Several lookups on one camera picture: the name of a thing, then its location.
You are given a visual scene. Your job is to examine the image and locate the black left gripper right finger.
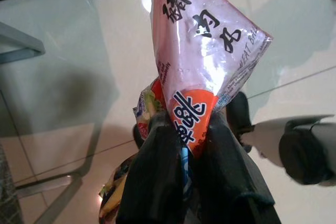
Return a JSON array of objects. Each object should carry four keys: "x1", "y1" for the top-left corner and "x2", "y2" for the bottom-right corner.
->
[{"x1": 192, "y1": 115, "x2": 282, "y2": 224}]

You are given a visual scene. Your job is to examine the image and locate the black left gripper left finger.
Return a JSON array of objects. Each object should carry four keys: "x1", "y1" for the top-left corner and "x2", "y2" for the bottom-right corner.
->
[{"x1": 115, "y1": 111, "x2": 190, "y2": 224}]

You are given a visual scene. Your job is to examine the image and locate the pink meatball plastic bag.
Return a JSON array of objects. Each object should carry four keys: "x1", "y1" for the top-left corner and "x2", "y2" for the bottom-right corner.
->
[{"x1": 149, "y1": 0, "x2": 274, "y2": 161}]

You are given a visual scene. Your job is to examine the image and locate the grey metal-framed chair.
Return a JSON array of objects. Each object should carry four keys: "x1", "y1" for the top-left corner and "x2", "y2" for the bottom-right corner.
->
[{"x1": 0, "y1": 20, "x2": 107, "y2": 224}]

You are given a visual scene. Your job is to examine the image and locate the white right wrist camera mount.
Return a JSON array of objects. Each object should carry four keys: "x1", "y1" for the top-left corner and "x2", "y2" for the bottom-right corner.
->
[{"x1": 248, "y1": 114, "x2": 334, "y2": 168}]

